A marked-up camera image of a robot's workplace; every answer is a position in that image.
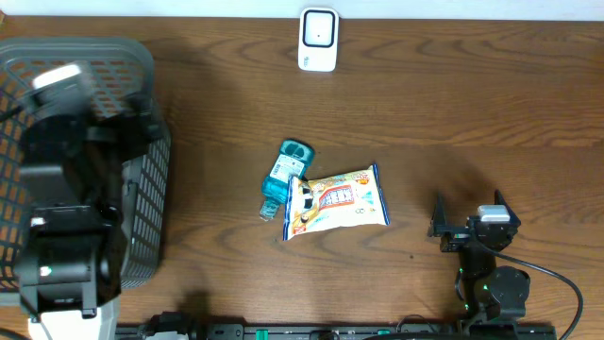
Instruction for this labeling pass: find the white barcode scanner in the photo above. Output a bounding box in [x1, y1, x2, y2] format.
[297, 8, 340, 72]

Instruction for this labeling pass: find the yellow snack bag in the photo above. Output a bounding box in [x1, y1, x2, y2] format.
[282, 163, 390, 241]

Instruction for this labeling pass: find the teal mouthwash bottle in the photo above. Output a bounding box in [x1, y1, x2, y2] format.
[260, 139, 314, 221]

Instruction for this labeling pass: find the grey plastic basket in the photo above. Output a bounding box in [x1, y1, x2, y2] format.
[1, 37, 171, 314]

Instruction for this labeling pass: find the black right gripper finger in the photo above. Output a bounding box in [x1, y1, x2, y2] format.
[494, 189, 521, 226]
[428, 194, 447, 237]

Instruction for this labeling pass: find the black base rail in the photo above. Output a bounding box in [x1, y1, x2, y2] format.
[115, 323, 557, 340]

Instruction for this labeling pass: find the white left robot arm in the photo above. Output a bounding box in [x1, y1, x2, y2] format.
[15, 89, 170, 339]

